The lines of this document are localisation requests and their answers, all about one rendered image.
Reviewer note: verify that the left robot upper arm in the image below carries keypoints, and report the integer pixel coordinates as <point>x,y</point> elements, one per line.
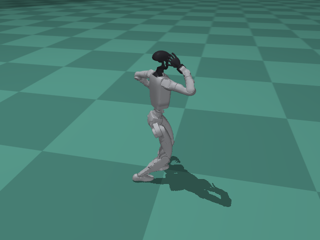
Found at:
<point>142,74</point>

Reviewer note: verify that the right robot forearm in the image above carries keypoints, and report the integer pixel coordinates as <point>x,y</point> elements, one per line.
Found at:
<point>189,81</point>

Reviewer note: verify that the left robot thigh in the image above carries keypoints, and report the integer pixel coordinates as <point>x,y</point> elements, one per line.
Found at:
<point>166,124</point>

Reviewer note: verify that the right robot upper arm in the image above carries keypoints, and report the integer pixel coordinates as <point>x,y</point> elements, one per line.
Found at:
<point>170,85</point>

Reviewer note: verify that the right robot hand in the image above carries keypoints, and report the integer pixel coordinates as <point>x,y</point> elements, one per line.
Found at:
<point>175,62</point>

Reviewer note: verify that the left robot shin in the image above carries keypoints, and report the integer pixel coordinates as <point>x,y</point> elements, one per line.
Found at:
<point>161,150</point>

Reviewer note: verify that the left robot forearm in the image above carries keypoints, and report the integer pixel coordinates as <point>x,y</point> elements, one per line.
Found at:
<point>145,82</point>

